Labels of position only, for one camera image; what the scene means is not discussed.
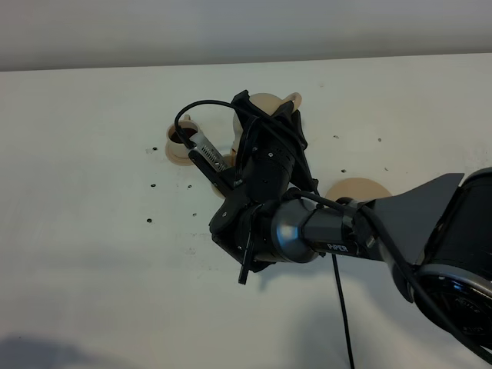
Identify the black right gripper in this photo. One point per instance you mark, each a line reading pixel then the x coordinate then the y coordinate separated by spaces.
pixel 271 153

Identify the beige ceramic teapot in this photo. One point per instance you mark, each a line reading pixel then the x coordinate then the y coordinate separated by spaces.
pixel 269 104

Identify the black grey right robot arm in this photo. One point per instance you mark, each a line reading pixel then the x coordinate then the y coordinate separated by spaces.
pixel 435 239

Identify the beige teapot saucer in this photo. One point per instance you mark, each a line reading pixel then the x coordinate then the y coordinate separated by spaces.
pixel 359 189

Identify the beige near teacup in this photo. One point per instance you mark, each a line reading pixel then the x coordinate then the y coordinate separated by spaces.
pixel 229 159

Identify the beige teacup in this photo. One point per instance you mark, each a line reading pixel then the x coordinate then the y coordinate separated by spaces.
pixel 229 159
pixel 188 128

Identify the beige near cup saucer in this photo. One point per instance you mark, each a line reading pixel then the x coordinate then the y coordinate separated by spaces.
pixel 217 192

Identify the beige far left teacup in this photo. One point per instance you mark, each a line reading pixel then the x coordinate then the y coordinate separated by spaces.
pixel 188 128

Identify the beige far left saucer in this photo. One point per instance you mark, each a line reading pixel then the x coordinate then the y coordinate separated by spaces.
pixel 177 154

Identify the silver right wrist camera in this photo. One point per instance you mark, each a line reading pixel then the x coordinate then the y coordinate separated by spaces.
pixel 209 161

